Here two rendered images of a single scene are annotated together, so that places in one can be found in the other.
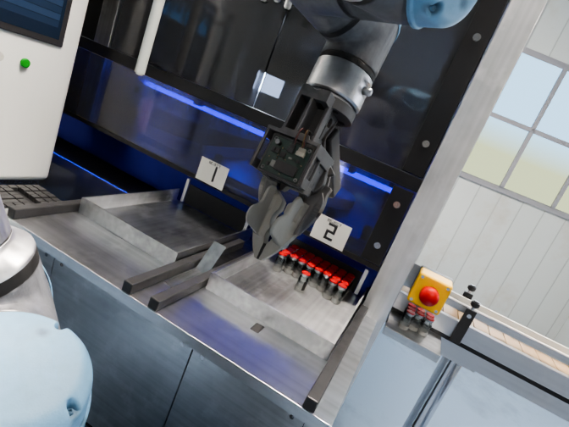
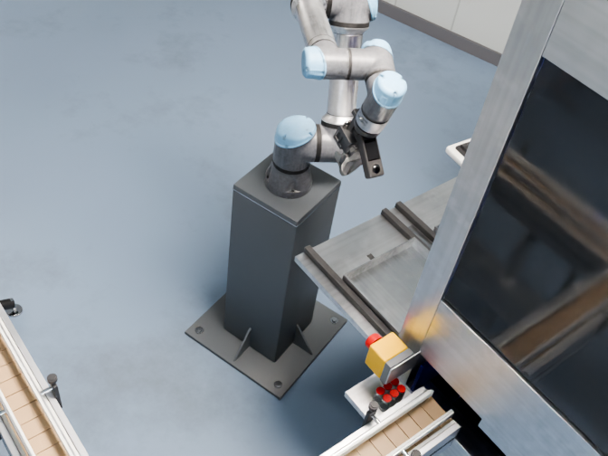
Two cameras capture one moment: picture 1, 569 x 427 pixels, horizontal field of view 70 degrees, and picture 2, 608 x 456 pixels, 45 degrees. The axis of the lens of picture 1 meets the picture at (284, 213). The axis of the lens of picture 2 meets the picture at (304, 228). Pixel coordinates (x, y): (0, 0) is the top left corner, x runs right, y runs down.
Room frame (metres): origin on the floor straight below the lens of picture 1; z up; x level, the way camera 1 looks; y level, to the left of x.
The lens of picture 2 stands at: (1.11, -1.32, 2.36)
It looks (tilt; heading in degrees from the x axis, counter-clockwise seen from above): 46 degrees down; 118
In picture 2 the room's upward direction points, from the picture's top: 10 degrees clockwise
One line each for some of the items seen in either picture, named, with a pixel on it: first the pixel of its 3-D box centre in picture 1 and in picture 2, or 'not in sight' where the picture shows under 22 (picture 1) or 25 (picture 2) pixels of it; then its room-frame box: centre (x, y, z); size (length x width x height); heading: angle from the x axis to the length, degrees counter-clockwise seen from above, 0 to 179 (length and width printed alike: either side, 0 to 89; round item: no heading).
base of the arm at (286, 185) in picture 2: not in sight; (289, 170); (0.23, 0.14, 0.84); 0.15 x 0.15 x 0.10
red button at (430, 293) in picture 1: (428, 296); (375, 343); (0.82, -0.35, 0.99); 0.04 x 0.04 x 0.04; 73
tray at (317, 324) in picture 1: (297, 287); (421, 301); (0.82, -0.09, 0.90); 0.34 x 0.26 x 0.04; 163
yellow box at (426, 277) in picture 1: (429, 289); (388, 356); (0.86, -0.36, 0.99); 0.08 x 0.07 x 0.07; 163
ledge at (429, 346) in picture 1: (412, 332); (384, 402); (0.90, -0.39, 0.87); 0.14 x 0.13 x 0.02; 163
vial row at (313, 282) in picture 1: (312, 274); not in sight; (0.91, -0.11, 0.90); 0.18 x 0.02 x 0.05; 73
